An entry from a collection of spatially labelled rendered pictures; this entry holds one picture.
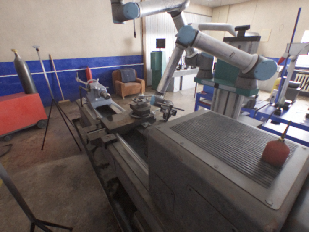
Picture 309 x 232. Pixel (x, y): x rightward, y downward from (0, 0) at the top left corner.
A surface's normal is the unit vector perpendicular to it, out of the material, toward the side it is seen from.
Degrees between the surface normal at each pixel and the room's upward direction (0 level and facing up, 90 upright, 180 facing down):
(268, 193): 0
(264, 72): 92
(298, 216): 23
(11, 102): 90
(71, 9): 90
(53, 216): 0
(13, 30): 90
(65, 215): 0
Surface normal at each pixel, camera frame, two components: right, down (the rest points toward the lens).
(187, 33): -0.28, 0.38
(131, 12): 0.58, 0.38
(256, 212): -0.57, -0.45
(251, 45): -0.86, 0.23
